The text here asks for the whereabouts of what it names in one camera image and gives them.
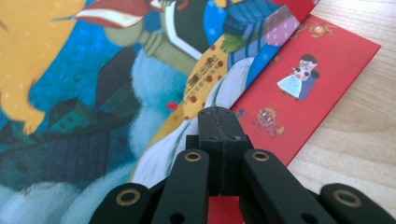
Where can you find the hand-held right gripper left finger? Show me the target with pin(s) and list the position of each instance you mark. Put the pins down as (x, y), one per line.
(213, 149)

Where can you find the red picture book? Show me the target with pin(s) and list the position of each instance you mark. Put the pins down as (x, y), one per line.
(336, 62)

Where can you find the dark blue monster picture book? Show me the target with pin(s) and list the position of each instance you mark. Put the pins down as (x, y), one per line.
(77, 77)

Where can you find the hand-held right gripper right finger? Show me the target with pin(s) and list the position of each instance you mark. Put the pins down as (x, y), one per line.
(232, 149)

